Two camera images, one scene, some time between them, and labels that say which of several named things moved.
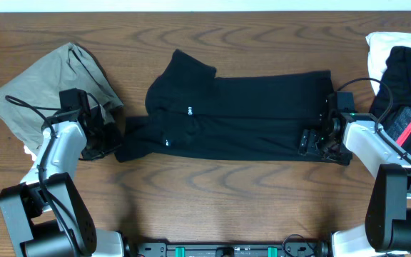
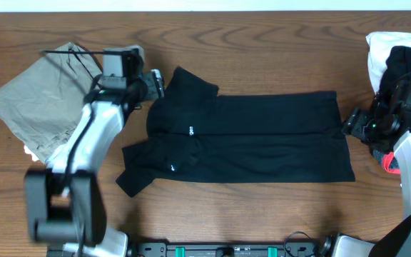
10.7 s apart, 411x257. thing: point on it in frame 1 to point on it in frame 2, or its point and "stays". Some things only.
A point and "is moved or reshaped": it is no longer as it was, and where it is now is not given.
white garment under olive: x=33 y=154 stays
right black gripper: x=310 y=143 to x=355 y=125
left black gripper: x=106 y=141 to x=150 y=86
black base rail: x=289 y=249 stays
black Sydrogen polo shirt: x=191 y=114 is moved or reshaped
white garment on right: x=380 y=46 stays
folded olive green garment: x=28 y=101 stays
